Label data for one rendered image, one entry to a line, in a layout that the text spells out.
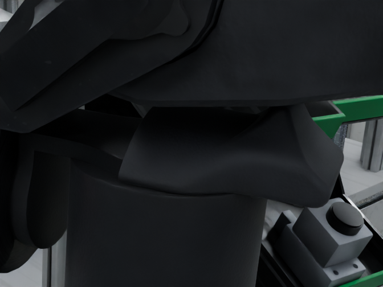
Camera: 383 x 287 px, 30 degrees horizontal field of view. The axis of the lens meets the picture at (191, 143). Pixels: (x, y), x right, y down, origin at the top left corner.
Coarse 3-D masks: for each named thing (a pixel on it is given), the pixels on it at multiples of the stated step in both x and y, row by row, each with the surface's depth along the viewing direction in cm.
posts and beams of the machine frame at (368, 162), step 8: (376, 120) 194; (368, 128) 195; (376, 128) 195; (368, 136) 196; (376, 136) 194; (368, 144) 196; (376, 144) 194; (368, 152) 196; (376, 152) 195; (368, 160) 197; (376, 160) 195; (368, 168) 199; (376, 168) 196
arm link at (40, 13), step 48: (48, 0) 16; (96, 0) 15; (144, 0) 15; (192, 0) 15; (0, 48) 17; (48, 48) 16; (96, 48) 16; (144, 48) 16; (0, 96) 17; (48, 96) 17; (96, 96) 16; (0, 144) 19; (0, 192) 20; (0, 240) 20
